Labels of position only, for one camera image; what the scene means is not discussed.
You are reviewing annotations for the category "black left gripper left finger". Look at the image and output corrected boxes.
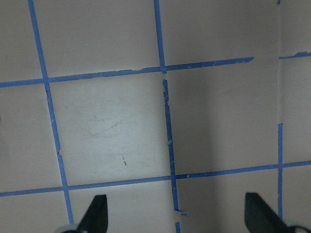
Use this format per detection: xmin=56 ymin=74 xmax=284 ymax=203
xmin=76 ymin=195 xmax=107 ymax=233

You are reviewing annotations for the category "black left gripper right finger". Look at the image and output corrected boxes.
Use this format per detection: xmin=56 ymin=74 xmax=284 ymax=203
xmin=244 ymin=192 xmax=291 ymax=233

